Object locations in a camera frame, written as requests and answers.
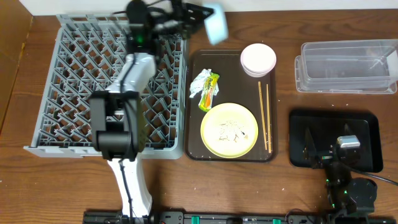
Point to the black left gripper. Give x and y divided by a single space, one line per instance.
185 16

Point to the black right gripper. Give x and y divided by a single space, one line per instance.
325 157

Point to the light blue bowl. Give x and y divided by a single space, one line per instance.
216 24

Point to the pink bowl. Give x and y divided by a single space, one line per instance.
258 60

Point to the patterned wooden chopstick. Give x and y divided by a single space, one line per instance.
262 115

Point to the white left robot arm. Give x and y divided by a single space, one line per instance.
117 122

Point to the black plastic tray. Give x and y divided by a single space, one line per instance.
327 126

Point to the plain wooden chopstick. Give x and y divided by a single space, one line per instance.
268 120

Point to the crumpled white wrapper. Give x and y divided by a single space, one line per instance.
197 84

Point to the clear plastic container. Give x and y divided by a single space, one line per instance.
347 66

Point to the green orange snack wrapper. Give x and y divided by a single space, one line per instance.
208 90

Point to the yellow plate with crumbs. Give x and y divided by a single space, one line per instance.
229 130

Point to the dark brown serving tray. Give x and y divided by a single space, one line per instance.
235 87

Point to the grey plastic dish rack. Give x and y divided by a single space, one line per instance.
88 56

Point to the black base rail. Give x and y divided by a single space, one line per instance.
191 218

